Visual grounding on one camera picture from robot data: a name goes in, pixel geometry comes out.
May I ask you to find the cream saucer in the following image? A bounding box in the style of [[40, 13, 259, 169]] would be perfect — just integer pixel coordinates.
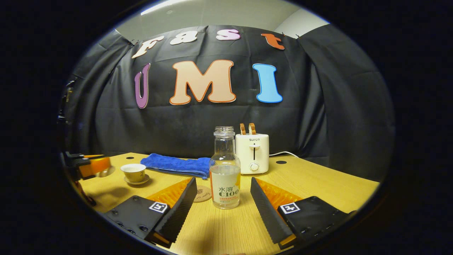
[[124, 174, 150, 185]]

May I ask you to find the blue towel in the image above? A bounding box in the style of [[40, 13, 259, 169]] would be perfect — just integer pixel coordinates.
[[140, 153, 212, 180]]

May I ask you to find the clear water bottle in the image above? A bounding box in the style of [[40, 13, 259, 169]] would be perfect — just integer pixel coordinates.
[[209, 126, 241, 210]]

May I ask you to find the black backdrop cloth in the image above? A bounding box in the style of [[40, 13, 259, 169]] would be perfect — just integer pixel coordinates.
[[65, 24, 395, 183]]

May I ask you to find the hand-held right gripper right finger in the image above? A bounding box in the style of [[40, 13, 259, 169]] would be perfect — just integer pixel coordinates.
[[250, 177, 356, 250]]

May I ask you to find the white toaster power cable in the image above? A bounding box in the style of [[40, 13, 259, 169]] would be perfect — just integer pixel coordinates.
[[269, 151, 300, 159]]

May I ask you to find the dark metal stand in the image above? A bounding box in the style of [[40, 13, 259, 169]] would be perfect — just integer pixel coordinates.
[[58, 80, 76, 128]]

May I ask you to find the cream teacup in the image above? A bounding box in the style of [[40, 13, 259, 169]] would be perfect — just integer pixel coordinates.
[[120, 164, 146, 183]]

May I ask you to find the white toaster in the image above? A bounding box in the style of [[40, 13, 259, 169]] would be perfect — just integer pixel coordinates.
[[235, 133, 270, 175]]

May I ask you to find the cream teacup lid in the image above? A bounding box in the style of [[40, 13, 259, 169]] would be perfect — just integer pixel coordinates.
[[94, 165, 116, 178]]

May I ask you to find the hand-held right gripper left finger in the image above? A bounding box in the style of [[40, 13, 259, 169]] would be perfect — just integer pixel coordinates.
[[105, 177, 197, 248]]

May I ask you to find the round cork coaster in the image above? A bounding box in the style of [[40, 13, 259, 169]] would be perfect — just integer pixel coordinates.
[[193, 185, 212, 203]]

